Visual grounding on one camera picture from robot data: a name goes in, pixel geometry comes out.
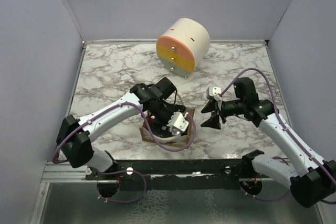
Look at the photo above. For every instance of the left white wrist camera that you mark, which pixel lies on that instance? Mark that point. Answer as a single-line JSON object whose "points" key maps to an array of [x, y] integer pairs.
{"points": [[177, 123]]}

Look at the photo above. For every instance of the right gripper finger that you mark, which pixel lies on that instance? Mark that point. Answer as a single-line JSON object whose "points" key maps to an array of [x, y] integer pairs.
{"points": [[210, 106], [213, 122]]}

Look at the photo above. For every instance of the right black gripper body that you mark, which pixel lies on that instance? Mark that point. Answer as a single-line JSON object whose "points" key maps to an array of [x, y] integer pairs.
{"points": [[229, 108]]}

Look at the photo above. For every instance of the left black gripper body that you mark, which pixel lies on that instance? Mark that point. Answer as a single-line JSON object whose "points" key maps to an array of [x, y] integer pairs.
{"points": [[163, 114]]}

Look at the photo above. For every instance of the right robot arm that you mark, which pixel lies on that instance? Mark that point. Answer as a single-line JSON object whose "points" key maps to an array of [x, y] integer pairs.
{"points": [[309, 177]]}

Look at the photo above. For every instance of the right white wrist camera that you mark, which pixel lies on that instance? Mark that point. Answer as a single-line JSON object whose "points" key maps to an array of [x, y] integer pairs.
{"points": [[213, 93]]}

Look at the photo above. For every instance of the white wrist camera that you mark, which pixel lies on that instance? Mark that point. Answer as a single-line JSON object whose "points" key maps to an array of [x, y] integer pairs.
{"points": [[177, 123], [213, 93]]}

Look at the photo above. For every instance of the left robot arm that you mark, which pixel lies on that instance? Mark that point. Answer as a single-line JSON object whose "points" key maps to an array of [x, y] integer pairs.
{"points": [[76, 136]]}

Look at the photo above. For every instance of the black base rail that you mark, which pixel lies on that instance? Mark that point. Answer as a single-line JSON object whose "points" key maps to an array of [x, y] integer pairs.
{"points": [[184, 174]]}

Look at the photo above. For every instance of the round three-drawer storage box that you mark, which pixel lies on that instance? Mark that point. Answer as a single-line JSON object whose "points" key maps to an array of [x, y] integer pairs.
{"points": [[183, 46]]}

